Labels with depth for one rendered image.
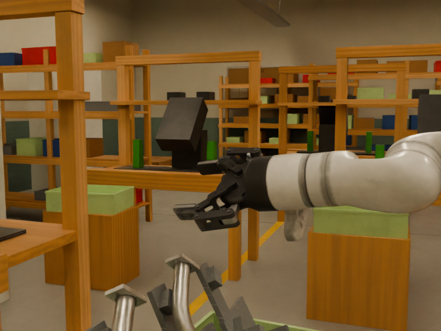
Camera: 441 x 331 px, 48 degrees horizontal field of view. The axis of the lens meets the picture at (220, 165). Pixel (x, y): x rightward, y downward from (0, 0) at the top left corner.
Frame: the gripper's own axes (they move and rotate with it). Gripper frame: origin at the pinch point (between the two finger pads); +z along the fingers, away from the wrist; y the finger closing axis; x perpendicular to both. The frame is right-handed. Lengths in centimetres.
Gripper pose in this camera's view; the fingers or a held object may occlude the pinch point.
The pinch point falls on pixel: (191, 189)
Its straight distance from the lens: 74.5
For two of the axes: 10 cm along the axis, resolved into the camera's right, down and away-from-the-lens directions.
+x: 3.9, 7.4, 5.4
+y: -3.3, 6.6, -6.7
